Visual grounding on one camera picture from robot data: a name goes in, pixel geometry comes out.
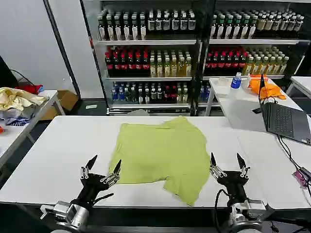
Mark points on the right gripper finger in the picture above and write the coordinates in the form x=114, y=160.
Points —
x=215, y=168
x=243, y=170

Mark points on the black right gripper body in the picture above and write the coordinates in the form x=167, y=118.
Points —
x=232, y=183

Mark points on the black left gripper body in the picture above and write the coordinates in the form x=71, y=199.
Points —
x=92, y=185

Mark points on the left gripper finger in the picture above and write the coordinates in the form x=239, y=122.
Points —
x=113, y=175
x=85, y=171

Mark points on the light green shirt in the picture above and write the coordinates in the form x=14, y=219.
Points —
x=160, y=155

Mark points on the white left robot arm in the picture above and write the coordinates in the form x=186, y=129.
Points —
x=70, y=214

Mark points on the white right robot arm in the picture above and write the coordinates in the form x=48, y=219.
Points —
x=247, y=213

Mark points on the black phone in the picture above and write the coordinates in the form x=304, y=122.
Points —
x=256, y=110

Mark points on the white desk with laptop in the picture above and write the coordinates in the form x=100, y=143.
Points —
x=238, y=109

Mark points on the dark grey laptop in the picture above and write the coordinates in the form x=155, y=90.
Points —
x=281, y=119

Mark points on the small grey floor object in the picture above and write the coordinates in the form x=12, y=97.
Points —
x=91, y=106

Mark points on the grey chair back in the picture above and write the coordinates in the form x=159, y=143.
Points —
x=137, y=112

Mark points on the white table with clothes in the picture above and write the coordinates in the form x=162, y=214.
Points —
x=14, y=140

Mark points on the brown cardboard box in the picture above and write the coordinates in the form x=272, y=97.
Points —
x=63, y=97

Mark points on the blue and white cloth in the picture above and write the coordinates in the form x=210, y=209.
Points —
x=17, y=120

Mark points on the orange cloth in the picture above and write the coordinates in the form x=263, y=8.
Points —
x=267, y=87

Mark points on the blue label water bottle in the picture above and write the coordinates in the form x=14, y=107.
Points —
x=235, y=82

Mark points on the red cloth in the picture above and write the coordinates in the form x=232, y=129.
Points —
x=30, y=88

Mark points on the pale yellow cloth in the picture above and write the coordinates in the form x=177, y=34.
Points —
x=17, y=98

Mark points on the small white table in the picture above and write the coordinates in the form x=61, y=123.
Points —
x=301, y=83

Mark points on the drinks shelf with dark bottles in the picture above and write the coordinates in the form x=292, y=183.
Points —
x=148, y=60

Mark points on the black slanted pole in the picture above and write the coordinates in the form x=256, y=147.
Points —
x=62, y=48

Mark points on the black monitor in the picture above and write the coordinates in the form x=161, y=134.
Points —
x=5, y=74

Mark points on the drinks shelf with pale bottles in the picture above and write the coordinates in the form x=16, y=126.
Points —
x=250, y=36

